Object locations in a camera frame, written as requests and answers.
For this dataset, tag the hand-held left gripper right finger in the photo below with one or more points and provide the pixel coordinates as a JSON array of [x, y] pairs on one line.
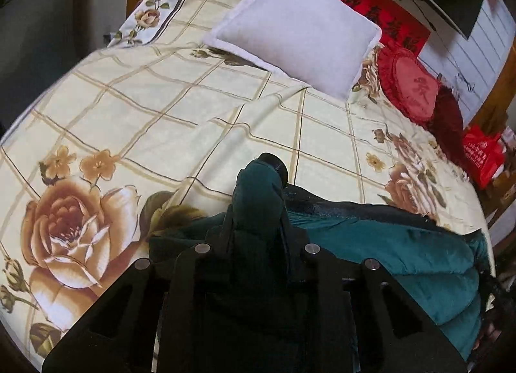
[[292, 252]]

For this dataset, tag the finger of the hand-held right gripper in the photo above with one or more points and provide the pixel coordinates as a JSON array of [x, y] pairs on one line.
[[492, 292]]

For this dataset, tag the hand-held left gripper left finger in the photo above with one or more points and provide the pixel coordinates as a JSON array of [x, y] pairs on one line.
[[225, 232]]

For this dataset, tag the dark green puffer jacket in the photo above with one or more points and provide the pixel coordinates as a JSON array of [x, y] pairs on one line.
[[403, 252]]

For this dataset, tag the wooden chair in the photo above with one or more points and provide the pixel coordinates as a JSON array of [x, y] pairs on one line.
[[504, 195]]

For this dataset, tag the red shopping bag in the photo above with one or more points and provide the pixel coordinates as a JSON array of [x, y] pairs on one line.
[[481, 155]]

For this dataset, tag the floral checked bed sheet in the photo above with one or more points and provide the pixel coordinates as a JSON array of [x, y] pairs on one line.
[[161, 87]]

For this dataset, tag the dark red fluffy cushion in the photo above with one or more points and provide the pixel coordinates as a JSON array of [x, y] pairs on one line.
[[447, 123]]

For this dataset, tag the red heart-shaped cushion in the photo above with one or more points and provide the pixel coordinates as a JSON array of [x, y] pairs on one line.
[[411, 87]]

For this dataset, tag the white pillow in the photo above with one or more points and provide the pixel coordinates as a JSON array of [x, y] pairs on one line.
[[298, 30]]

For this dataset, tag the grey wardrobe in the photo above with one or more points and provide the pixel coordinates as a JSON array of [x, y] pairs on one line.
[[40, 34]]

